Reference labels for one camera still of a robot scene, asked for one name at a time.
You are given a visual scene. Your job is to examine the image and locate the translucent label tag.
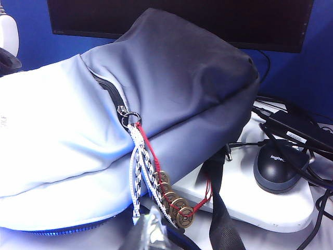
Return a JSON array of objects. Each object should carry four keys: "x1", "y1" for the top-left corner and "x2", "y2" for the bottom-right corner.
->
[{"x1": 134, "y1": 207, "x2": 174, "y2": 250}]

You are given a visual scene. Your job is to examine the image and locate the black computer monitor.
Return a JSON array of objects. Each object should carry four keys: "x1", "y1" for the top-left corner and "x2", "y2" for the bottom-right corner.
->
[{"x1": 46, "y1": 0, "x2": 315, "y2": 54}]

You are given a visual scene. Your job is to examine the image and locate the black computer mouse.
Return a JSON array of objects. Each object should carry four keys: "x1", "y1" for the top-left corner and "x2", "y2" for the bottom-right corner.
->
[{"x1": 253, "y1": 139, "x2": 311, "y2": 194}]

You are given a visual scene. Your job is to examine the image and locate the red cord coin charm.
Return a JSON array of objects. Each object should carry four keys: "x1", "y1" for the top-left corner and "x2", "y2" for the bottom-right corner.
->
[{"x1": 135, "y1": 122, "x2": 214, "y2": 230}]

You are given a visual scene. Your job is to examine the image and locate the white braided cord lanyard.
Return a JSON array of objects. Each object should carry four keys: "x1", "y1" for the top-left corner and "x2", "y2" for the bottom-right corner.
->
[{"x1": 128, "y1": 123, "x2": 181, "y2": 230}]

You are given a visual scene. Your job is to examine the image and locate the blue office partition panel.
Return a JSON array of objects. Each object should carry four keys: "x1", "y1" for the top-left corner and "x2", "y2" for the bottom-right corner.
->
[
  {"x1": 249, "y1": 0, "x2": 333, "y2": 123},
  {"x1": 0, "y1": 0, "x2": 123, "y2": 79}
]

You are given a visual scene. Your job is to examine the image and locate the black power adapter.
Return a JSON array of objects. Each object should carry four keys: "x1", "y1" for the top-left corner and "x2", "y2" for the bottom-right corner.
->
[{"x1": 259, "y1": 110, "x2": 333, "y2": 154}]

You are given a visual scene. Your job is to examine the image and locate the black thick power cable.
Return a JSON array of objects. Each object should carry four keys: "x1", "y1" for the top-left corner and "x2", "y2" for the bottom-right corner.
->
[{"x1": 299, "y1": 140, "x2": 333, "y2": 190}]

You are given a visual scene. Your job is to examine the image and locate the gray and white backpack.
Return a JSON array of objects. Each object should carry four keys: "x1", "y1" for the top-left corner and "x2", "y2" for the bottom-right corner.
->
[{"x1": 0, "y1": 7, "x2": 261, "y2": 250}]

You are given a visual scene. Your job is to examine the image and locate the white rounded flat slab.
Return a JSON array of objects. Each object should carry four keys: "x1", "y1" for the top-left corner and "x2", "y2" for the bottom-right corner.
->
[{"x1": 171, "y1": 100, "x2": 314, "y2": 234}]

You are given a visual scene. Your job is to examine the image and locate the black thin desk cable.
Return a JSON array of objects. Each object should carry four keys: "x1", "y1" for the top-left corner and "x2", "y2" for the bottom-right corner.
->
[{"x1": 313, "y1": 186, "x2": 333, "y2": 250}]

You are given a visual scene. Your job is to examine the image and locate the white desk fan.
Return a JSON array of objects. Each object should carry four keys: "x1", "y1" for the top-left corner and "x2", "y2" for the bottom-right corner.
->
[{"x1": 0, "y1": 0, "x2": 20, "y2": 58}]

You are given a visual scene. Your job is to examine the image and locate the black cable with plug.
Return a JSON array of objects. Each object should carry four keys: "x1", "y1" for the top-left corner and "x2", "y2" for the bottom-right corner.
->
[{"x1": 225, "y1": 140, "x2": 267, "y2": 161}]

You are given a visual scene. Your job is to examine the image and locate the thin black monitor cable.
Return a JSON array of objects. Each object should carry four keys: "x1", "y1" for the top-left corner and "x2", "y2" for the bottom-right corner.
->
[{"x1": 257, "y1": 50, "x2": 272, "y2": 85}]

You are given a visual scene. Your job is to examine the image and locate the silver key ring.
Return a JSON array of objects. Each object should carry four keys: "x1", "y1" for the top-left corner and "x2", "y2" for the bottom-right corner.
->
[{"x1": 121, "y1": 111, "x2": 143, "y2": 125}]

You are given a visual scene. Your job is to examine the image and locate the gray clothes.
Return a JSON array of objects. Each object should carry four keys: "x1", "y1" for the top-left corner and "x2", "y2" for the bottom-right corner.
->
[{"x1": 0, "y1": 47, "x2": 23, "y2": 77}]

